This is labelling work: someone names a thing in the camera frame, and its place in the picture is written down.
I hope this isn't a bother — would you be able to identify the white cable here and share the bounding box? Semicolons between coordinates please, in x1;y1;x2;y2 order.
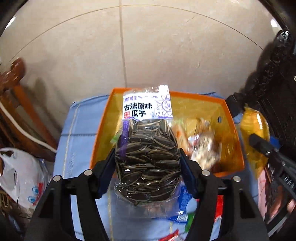
0;101;58;154

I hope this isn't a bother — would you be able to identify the light blue tablecloth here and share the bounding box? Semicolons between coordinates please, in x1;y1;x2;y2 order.
53;92;260;241

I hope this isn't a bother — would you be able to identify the red black candy bar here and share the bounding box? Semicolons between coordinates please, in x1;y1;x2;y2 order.
158;230;179;241

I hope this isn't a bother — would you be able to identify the pink cloth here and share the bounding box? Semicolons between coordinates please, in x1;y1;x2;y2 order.
257;170;270;220

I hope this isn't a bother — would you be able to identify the orange storage box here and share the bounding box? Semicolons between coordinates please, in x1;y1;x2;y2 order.
90;88;245;177

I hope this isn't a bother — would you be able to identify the white plastic shopping bag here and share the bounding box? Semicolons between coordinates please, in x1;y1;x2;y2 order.
1;148;51;208

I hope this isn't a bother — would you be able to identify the dark carved wooden furniture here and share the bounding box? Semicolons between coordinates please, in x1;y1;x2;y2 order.
225;0;296;149

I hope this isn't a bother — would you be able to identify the red snack packet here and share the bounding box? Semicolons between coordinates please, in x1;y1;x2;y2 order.
215;195;224;222

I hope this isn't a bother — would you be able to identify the yellow snack bag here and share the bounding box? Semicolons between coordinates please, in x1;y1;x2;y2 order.
239;106;270;178

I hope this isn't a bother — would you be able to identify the blue snack packet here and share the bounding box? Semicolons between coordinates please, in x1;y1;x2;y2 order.
166;185;198;224

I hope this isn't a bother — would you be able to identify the wooden chair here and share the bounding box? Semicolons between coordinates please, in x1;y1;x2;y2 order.
1;58;61;162

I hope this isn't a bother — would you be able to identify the sunflower seed packet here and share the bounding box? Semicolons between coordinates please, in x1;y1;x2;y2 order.
114;85;182;218

